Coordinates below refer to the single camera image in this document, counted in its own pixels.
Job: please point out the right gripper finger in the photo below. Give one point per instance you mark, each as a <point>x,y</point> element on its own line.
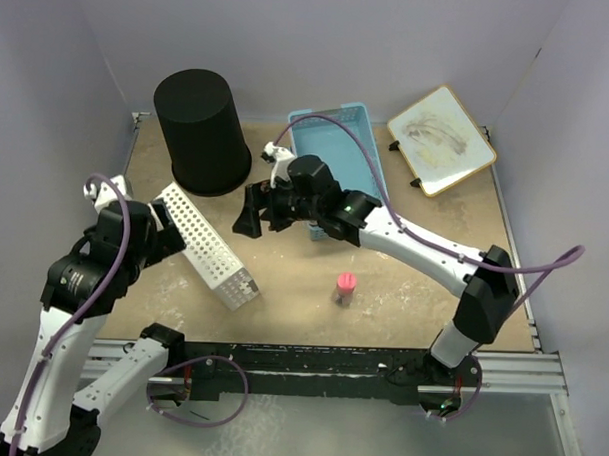
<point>256,200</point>
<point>282,217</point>

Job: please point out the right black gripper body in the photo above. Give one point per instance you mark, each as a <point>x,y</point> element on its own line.
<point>283,195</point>

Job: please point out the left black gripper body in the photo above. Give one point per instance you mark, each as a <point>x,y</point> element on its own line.
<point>143,259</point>

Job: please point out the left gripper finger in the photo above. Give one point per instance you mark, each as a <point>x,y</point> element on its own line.
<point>167,243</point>
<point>162,217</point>

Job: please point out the white perforated plastic basket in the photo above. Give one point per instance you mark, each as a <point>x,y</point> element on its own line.
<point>208,253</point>

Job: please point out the large black plastic container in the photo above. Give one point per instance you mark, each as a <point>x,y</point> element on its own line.
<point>198,118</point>

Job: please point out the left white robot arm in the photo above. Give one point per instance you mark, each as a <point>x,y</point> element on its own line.
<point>52,415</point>

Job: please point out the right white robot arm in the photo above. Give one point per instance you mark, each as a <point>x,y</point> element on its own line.
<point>483,281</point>

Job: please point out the blue perforated plastic basket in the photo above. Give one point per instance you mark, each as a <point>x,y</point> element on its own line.
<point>344,140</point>

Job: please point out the pink capped small bottle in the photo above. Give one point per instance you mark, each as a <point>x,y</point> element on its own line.
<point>344,288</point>

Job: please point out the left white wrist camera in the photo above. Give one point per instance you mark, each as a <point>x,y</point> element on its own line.
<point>101,193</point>

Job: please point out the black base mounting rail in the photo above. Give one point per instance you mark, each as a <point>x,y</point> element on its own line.
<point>397,375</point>

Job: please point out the small whiteboard with wooden frame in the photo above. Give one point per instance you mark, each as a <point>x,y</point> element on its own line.
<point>440,142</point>

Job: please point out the aluminium table frame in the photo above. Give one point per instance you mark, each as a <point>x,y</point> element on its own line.
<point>54,416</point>

